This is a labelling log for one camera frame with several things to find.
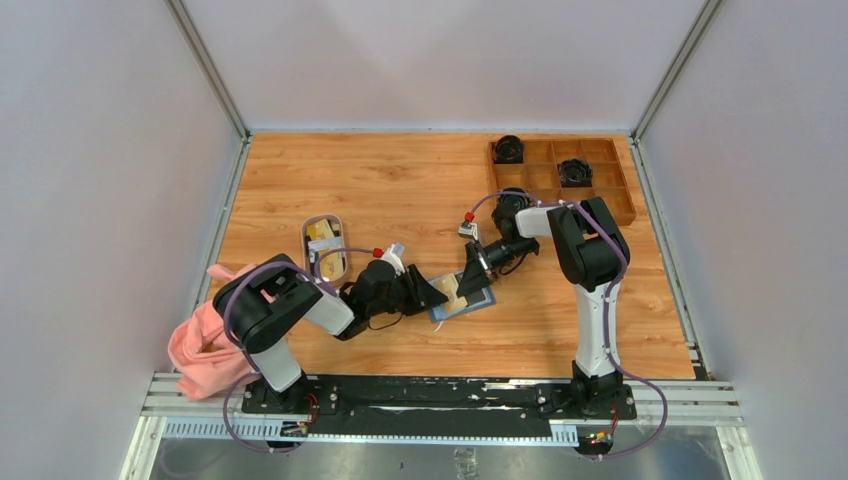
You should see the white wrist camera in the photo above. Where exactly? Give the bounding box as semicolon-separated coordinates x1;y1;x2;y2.
457;221;481;242
379;242;406;275

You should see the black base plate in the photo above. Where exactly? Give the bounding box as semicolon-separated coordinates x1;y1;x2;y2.
240;375;637;439

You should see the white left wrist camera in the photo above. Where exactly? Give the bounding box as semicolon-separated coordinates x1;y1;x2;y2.
379;242;406;275

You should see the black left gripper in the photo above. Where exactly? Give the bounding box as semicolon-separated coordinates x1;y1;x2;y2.
367;264;448;318

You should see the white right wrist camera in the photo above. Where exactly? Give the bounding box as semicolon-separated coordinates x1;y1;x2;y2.
457;221;481;242

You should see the pink cloth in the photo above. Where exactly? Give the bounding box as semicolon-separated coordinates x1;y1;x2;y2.
167;300;259;402

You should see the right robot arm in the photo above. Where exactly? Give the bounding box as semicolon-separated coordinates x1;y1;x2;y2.
456;187;630;418

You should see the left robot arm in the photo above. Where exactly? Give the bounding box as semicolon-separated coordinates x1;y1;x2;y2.
212;254;448;413

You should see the aluminium frame rail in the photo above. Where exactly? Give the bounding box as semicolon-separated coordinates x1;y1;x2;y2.
141;373;744;447

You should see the black rosette middle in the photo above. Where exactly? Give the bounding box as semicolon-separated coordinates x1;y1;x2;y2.
557;158;594;188

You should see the black rosette top left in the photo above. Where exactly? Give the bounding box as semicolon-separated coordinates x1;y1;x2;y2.
492;135;525;165

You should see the blue leather card holder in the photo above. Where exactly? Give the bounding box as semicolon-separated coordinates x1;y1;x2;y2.
428;272;496;323

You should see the black rosette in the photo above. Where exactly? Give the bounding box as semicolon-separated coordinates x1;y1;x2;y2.
557;158;594;188
492;135;525;165

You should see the gold card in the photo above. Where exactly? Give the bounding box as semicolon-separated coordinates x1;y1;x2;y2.
434;274;468;314
306;218;338;241

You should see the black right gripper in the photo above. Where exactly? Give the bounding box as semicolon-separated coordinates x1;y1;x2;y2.
458;238;537;298

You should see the wooden compartment tray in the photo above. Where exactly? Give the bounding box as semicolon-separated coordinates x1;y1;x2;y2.
488;135;637;226

